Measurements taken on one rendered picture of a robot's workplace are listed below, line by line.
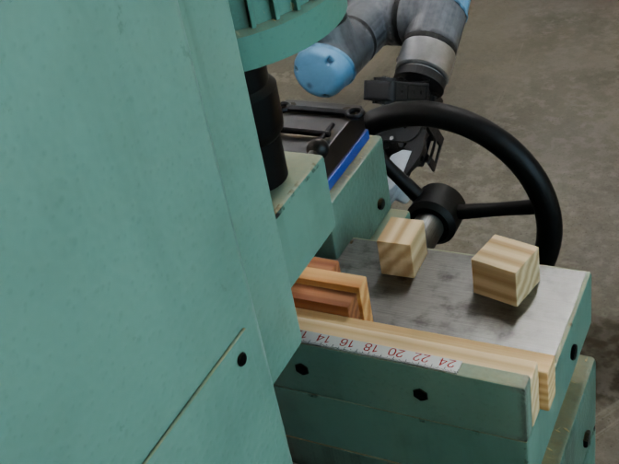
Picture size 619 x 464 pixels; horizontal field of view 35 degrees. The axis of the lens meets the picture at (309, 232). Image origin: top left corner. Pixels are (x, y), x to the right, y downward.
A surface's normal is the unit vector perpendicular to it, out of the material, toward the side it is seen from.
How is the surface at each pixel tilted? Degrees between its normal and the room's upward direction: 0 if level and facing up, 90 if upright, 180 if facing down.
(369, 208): 90
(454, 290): 0
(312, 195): 90
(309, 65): 90
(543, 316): 0
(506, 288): 90
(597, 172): 0
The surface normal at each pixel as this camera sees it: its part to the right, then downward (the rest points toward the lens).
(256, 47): 0.39, 0.48
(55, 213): 0.89, 0.13
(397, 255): -0.40, 0.58
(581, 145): -0.16, -0.81
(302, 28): 0.70, 0.31
